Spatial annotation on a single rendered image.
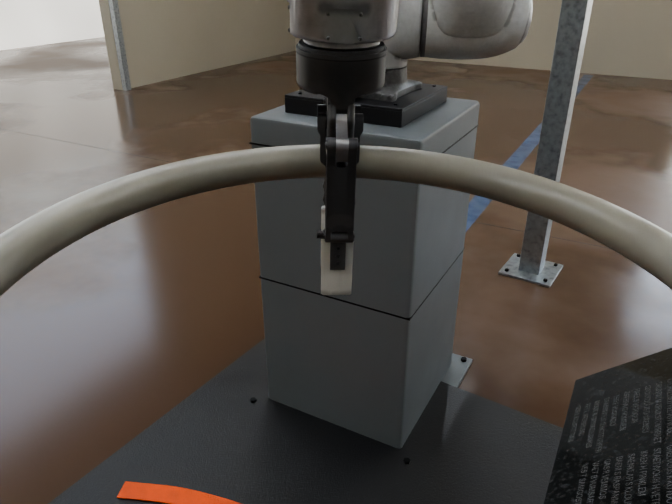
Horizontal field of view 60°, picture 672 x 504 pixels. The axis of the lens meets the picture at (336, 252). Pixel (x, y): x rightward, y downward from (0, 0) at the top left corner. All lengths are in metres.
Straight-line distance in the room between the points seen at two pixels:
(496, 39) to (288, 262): 0.66
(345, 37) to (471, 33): 0.81
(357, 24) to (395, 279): 0.85
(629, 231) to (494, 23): 0.84
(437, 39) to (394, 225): 0.39
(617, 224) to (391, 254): 0.80
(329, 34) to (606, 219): 0.25
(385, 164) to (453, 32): 0.76
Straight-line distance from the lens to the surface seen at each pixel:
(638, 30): 7.09
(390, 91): 1.26
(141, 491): 1.49
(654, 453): 0.65
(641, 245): 0.45
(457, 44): 1.27
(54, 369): 1.97
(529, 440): 1.61
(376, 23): 0.47
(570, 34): 2.13
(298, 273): 1.37
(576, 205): 0.48
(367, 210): 1.21
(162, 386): 1.79
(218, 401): 1.68
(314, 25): 0.46
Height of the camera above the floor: 1.10
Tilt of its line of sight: 27 degrees down
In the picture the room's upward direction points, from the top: straight up
